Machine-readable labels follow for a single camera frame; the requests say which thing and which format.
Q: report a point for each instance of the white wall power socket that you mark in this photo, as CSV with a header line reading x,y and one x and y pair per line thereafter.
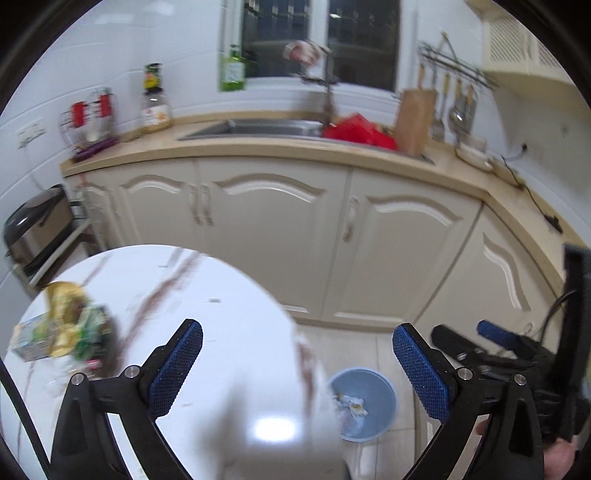
x,y
30,132

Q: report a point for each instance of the cream kitchen cabinet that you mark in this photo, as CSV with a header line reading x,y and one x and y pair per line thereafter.
x,y
339,235

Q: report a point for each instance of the round white marble table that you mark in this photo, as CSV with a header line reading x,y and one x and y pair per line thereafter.
x,y
210,380

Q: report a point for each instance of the metal kitchen faucet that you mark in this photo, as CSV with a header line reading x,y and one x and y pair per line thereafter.
x,y
328,80

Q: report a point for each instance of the grey metal shelf rack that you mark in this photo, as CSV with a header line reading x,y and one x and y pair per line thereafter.
x,y
80,241

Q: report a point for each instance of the red plastic basin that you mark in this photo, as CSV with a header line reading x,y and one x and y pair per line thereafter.
x,y
358,129

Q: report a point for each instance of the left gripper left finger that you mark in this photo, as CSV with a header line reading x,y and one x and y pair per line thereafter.
x,y
167,367

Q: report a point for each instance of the person's right hand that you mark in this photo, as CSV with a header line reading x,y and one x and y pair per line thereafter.
x,y
559,458

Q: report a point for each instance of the wall utensil rail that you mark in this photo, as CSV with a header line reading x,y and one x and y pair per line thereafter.
x,y
457,84

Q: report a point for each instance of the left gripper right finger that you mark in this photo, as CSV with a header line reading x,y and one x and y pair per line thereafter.
x,y
431,374

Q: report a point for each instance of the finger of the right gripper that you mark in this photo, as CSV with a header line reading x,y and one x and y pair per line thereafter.
x,y
506,339

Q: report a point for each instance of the cream upper cabinet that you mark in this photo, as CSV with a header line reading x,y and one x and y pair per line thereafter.
x,y
519,62

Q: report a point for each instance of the black silver rice cooker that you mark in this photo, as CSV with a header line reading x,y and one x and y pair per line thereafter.
x,y
38,227

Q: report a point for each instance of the pink cloth on faucet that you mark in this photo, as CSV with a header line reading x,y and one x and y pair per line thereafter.
x,y
302,50

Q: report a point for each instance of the wooden cutting board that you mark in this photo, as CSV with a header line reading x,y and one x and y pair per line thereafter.
x,y
412,128

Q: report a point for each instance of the blue plastic trash bin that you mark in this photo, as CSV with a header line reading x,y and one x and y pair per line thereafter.
x,y
366,403

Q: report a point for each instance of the green dish soap bottle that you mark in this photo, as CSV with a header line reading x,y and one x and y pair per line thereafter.
x,y
233,70

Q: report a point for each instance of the window with dark glass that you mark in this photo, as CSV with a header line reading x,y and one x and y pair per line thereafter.
x,y
368,43

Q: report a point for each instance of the dark sauce bottle yellow label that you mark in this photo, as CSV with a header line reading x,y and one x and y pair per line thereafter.
x,y
152,78

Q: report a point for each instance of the stainless steel sink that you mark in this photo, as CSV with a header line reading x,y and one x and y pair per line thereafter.
x,y
259,128

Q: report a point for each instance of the gold foil wrapper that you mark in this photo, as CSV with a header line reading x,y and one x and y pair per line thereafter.
x,y
80,327

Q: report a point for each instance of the clear jar with yellow contents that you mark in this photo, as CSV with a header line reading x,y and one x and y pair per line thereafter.
x,y
155,112

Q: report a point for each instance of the red wire utensil holder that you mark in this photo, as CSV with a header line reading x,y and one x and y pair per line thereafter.
x,y
88,127

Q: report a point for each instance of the white bowl on counter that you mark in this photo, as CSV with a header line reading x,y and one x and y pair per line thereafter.
x,y
472,150

